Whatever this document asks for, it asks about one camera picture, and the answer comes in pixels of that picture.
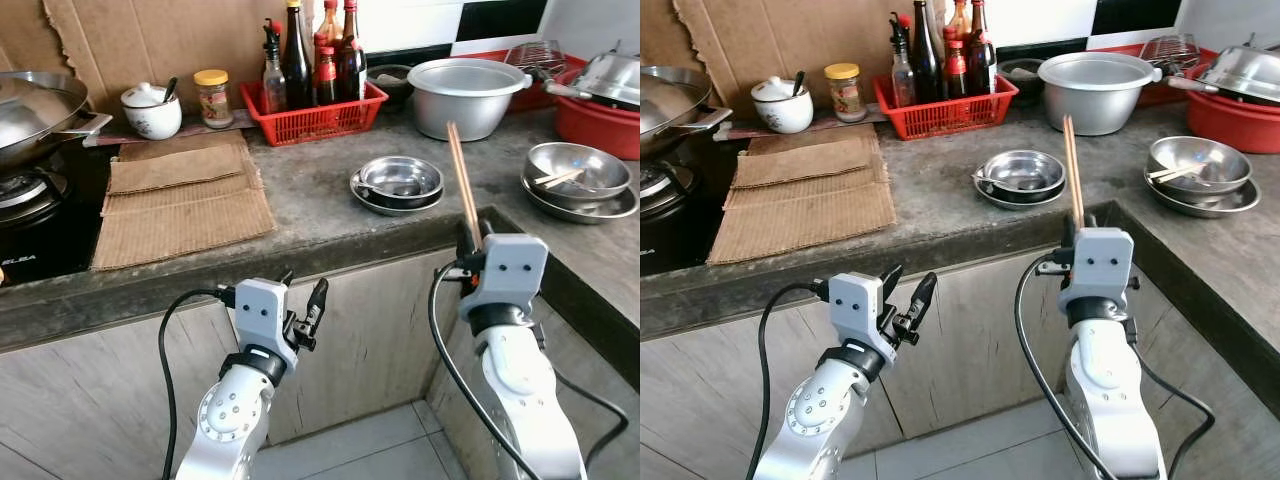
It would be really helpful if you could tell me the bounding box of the stainless steel bowl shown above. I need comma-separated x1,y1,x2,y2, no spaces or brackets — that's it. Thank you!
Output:
357,155,445,210
979,149,1067,205
1146,135,1254,197
524,141,634,202

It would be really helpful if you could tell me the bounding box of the large corrugated cardboard mat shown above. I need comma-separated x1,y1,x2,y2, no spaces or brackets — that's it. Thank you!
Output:
92,175,278,272
707,165,899,266

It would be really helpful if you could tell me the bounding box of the aluminium cooking pot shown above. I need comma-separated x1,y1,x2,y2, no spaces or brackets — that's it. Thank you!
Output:
406,58,534,143
1037,52,1165,138

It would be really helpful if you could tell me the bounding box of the stainless steel plate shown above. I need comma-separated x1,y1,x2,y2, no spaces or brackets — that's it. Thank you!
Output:
519,175,641,225
1142,170,1263,219

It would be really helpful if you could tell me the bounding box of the small corrugated cardboard piece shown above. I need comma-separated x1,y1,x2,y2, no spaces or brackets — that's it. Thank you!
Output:
108,132,253,197
732,136,877,190

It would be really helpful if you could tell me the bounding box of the red plastic basket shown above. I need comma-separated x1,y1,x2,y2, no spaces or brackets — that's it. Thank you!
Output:
240,80,390,148
873,73,1021,142

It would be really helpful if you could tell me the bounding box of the small dark bowl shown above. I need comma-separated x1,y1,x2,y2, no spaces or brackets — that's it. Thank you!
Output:
366,64,414,107
998,58,1047,102

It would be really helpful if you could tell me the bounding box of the red plastic basin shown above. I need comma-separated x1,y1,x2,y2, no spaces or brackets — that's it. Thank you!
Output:
1184,62,1280,155
551,65,641,162

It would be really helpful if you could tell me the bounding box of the red plastic tray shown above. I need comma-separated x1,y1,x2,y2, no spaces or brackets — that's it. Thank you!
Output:
455,47,573,112
1090,41,1220,107

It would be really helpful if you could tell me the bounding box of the glass jar with yellow lid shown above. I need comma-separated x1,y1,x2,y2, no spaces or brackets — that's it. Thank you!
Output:
193,69,235,129
824,63,867,123

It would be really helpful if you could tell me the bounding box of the small red-capped sauce bottle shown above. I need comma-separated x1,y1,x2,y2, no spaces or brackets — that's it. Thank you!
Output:
314,34,340,107
944,38,970,100

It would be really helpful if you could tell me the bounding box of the dark red-capped sauce bottle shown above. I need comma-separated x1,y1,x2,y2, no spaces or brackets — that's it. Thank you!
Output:
336,0,369,104
966,0,999,98

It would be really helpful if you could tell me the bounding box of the white ceramic lidded pot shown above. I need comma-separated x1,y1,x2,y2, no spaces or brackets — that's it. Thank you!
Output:
750,76,815,135
120,82,184,141

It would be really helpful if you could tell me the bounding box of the black glass gas stove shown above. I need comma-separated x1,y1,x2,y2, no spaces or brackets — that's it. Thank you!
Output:
0,150,113,287
640,140,747,278

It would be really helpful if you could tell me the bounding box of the tall dark sauce bottle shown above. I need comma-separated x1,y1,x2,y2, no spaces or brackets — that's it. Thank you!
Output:
909,0,947,105
281,0,316,111

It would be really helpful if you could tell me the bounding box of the shiny steel pot lid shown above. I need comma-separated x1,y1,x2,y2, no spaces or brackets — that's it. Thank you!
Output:
1169,44,1280,107
545,49,641,112

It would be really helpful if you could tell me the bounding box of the grey wood-grain base cabinet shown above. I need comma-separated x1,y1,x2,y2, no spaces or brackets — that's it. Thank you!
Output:
0,215,641,480
640,205,1280,480

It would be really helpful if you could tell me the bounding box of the steel wok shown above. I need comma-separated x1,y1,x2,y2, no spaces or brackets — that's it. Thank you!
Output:
0,70,114,167
640,66,734,158

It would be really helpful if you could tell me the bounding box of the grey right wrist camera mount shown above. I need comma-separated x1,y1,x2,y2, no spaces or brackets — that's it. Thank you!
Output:
1060,228,1136,303
470,235,549,316

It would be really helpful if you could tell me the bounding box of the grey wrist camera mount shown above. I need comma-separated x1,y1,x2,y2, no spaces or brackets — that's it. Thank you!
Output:
470,235,549,316
232,278,301,373
828,272,898,366
1060,228,1136,303

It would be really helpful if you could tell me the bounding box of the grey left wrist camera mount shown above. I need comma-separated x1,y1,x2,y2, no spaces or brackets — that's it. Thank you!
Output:
232,278,301,373
828,272,898,366

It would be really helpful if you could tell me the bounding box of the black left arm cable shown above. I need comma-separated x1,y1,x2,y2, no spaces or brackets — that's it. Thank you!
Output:
157,288,237,480
756,282,833,480

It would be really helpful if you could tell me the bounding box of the metal wire rack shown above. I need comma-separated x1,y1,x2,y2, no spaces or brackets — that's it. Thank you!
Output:
1139,33,1202,74
504,39,570,82

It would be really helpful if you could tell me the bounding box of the brown cardboard wall sheet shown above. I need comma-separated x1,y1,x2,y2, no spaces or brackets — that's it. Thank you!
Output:
672,0,907,92
40,0,301,93

